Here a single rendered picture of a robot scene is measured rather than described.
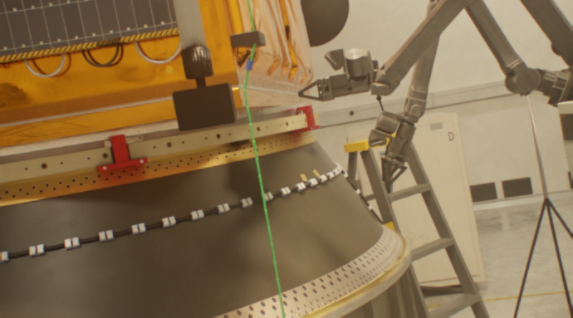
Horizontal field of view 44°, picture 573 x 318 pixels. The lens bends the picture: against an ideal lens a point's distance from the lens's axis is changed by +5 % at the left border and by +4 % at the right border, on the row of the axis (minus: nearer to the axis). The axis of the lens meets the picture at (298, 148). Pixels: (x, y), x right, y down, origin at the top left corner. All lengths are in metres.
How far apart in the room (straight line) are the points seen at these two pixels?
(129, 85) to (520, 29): 8.71
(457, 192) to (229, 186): 4.08
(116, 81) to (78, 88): 0.09
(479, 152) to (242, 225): 8.18
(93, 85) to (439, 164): 4.45
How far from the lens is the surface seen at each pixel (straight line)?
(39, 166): 1.95
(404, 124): 2.27
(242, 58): 1.70
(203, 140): 2.01
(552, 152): 10.22
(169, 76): 1.70
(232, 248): 1.95
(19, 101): 1.83
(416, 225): 5.96
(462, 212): 5.99
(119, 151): 1.93
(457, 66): 9.97
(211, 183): 2.02
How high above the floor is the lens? 1.71
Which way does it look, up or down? 3 degrees down
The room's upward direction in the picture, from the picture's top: 10 degrees counter-clockwise
